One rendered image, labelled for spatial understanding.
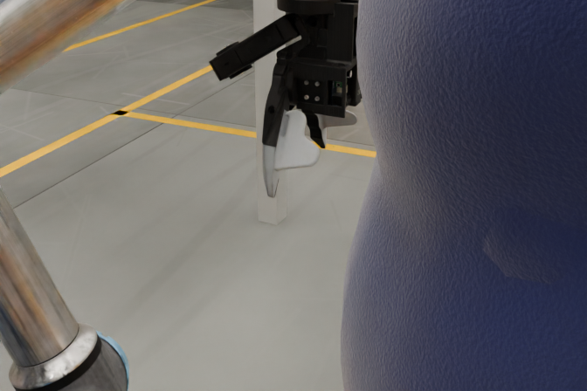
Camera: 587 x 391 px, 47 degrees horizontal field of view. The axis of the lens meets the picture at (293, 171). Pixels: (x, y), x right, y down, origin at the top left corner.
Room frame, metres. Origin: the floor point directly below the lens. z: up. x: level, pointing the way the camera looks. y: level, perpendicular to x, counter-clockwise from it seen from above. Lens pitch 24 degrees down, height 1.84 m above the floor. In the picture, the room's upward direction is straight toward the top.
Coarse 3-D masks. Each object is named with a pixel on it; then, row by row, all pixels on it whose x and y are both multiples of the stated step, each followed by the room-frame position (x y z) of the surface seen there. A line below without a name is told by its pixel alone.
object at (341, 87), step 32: (288, 0) 0.67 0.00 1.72; (352, 0) 0.69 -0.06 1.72; (320, 32) 0.68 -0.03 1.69; (352, 32) 0.66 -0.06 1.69; (288, 64) 0.68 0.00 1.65; (320, 64) 0.66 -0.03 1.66; (352, 64) 0.66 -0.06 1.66; (288, 96) 0.67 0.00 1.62; (320, 96) 0.67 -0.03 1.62; (352, 96) 0.69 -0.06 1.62
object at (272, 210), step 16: (256, 0) 3.36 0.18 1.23; (272, 0) 3.32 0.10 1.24; (256, 16) 3.36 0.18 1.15; (272, 16) 3.32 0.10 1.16; (256, 64) 3.37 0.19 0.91; (272, 64) 3.33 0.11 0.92; (256, 80) 3.37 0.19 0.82; (256, 96) 3.37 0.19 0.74; (256, 112) 3.37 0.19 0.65; (256, 128) 3.37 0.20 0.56; (272, 208) 3.33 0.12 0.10
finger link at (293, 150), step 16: (288, 112) 0.66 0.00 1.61; (288, 128) 0.66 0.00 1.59; (304, 128) 0.65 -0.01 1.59; (288, 144) 0.65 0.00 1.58; (304, 144) 0.64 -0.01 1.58; (272, 160) 0.64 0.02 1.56; (288, 160) 0.64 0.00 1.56; (304, 160) 0.63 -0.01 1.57; (272, 176) 0.63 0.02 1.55; (272, 192) 0.63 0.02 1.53
